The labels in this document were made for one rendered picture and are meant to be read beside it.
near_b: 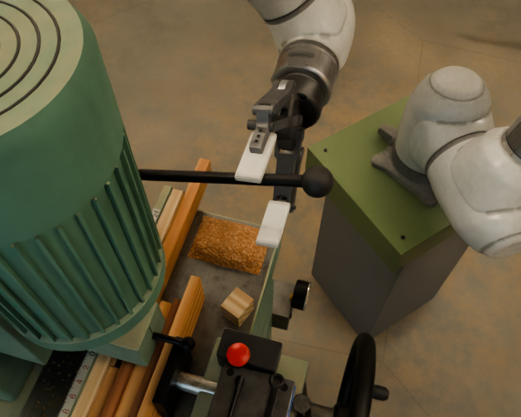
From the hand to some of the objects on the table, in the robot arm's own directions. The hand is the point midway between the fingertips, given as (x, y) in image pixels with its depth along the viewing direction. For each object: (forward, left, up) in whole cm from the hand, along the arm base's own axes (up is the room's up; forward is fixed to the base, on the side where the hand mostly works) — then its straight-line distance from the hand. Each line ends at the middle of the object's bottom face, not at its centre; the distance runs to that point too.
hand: (260, 208), depth 64 cm
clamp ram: (+18, +5, -24) cm, 31 cm away
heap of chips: (-2, -10, -25) cm, 27 cm away
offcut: (+5, 0, -25) cm, 26 cm away
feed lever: (+13, -22, -12) cm, 28 cm away
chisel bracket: (+21, -8, -20) cm, 30 cm away
